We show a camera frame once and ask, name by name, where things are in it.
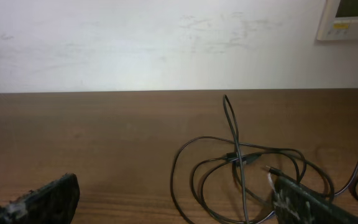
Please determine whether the thin black USB cable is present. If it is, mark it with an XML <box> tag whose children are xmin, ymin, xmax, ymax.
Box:
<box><xmin>169</xmin><ymin>94</ymin><xmax>336</xmax><ymax>224</ymax></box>

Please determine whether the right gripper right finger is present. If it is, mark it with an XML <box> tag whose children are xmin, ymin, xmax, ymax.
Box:
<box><xmin>268</xmin><ymin>173</ymin><xmax>358</xmax><ymax>224</ymax></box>

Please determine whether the white wall control panel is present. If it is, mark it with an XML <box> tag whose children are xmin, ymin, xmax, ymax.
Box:
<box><xmin>316</xmin><ymin>0</ymin><xmax>358</xmax><ymax>41</ymax></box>

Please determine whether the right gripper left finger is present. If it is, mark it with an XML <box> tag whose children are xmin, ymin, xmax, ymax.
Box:
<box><xmin>0</xmin><ymin>174</ymin><xmax>80</xmax><ymax>224</ymax></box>

